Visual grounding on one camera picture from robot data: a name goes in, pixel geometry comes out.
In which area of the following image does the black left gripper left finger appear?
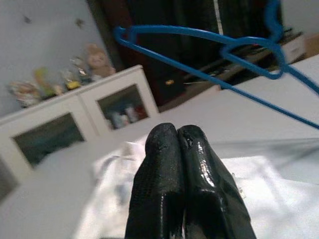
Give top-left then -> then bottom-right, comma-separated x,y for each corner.
126,121 -> 185,239

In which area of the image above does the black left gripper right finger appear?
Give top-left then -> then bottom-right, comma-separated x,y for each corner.
176,124 -> 257,239

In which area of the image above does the white cotton garment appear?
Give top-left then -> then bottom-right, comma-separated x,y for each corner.
82,140 -> 319,239

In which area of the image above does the blue plastic clothes hanger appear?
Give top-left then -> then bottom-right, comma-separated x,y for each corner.
112,0 -> 319,130

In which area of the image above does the white glass door cabinet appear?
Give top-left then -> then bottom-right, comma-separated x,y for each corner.
0,64 -> 160,200

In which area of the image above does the dark brown TV stand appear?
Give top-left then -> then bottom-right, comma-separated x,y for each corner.
86,0 -> 305,113

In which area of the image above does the small yellow toy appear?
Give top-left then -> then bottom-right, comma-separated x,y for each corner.
65,80 -> 81,90

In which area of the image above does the beige plush doll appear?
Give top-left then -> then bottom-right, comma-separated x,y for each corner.
85,42 -> 117,77

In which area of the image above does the clear glass bottle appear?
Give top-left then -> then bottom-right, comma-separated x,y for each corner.
61,56 -> 87,84

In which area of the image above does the green yellow toy figure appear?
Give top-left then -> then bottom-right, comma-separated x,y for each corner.
33,66 -> 57,98

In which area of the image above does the pink toy figure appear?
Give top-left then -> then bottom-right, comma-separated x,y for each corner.
8,80 -> 42,107

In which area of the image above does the white drawer front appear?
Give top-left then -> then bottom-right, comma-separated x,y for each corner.
281,31 -> 307,62

